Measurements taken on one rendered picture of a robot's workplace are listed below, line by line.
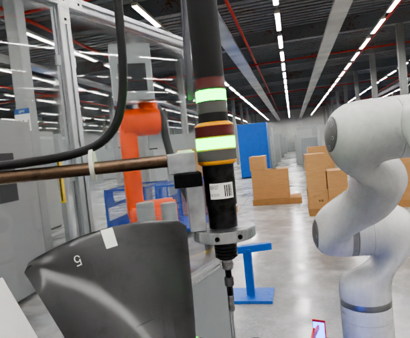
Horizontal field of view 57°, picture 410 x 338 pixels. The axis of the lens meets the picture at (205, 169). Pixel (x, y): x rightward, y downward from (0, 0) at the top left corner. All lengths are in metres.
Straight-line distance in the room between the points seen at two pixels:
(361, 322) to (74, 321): 0.69
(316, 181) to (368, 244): 6.93
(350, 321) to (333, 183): 6.93
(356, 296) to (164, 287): 0.58
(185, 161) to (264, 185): 9.20
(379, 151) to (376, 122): 0.05
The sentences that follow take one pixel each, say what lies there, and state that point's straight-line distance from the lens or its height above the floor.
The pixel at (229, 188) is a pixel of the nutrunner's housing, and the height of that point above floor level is 1.50.
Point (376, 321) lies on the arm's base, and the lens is 1.02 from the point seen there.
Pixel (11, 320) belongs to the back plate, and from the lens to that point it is 0.72.
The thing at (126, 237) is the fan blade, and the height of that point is 1.43.
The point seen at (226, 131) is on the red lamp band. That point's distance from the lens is 0.40.
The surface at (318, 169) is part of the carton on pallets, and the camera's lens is 7.86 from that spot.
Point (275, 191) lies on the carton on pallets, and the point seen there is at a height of 0.32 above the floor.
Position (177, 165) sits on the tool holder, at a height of 1.53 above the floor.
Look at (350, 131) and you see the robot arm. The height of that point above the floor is 1.55.
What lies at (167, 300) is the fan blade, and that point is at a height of 1.36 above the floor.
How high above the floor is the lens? 1.55
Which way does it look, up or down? 3 degrees down
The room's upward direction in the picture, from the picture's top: 6 degrees counter-clockwise
